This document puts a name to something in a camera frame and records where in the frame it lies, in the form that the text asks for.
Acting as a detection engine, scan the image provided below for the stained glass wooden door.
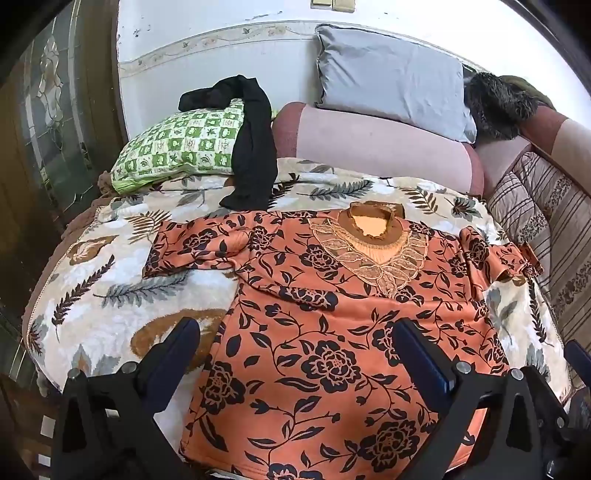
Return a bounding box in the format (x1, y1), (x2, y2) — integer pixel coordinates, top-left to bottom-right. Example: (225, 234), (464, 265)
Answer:
(14, 0), (127, 232)

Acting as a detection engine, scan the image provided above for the pink brown sofa backrest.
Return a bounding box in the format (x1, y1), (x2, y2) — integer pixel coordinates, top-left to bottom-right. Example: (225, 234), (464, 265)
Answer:
(475, 104), (591, 197)

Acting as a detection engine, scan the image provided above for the leaf print blanket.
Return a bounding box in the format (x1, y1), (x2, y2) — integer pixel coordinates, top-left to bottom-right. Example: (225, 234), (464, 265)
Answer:
(25, 157), (573, 480)

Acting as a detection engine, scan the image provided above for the grey pillow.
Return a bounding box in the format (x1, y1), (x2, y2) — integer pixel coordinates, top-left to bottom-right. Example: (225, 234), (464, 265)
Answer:
(315, 24), (478, 144)

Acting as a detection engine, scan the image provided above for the pink bolster cushion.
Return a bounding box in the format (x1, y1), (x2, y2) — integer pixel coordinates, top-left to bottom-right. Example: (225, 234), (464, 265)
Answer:
(271, 102), (485, 200)

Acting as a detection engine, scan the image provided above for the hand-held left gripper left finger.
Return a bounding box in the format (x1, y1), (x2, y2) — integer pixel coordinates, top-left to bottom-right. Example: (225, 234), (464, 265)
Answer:
(53, 318), (202, 480)

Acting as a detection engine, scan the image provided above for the orange black floral blouse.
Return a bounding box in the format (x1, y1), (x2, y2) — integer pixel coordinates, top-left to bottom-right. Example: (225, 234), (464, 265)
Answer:
(142, 201), (546, 480)

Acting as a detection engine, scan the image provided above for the black garment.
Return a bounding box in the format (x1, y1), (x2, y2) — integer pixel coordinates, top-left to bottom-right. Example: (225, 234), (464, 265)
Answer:
(178, 75), (278, 210)

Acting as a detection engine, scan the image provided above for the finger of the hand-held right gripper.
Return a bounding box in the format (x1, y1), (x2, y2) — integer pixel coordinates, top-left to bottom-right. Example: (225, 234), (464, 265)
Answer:
(564, 340), (591, 376)

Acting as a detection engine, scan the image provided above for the beige wall switch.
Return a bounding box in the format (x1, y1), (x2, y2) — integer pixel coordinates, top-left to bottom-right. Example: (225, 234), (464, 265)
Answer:
(310, 0), (357, 14)

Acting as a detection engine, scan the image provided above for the striped beige sofa cushion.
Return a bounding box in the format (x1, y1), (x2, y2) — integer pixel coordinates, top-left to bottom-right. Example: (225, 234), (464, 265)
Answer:
(487, 150), (591, 324)

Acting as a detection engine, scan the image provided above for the green checkered pillow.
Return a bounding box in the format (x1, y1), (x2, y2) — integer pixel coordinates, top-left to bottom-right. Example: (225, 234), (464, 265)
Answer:
(110, 98), (246, 195)

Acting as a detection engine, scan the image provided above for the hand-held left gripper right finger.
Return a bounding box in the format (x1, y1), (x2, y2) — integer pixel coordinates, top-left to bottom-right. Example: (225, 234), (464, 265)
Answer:
(392, 318), (574, 480)

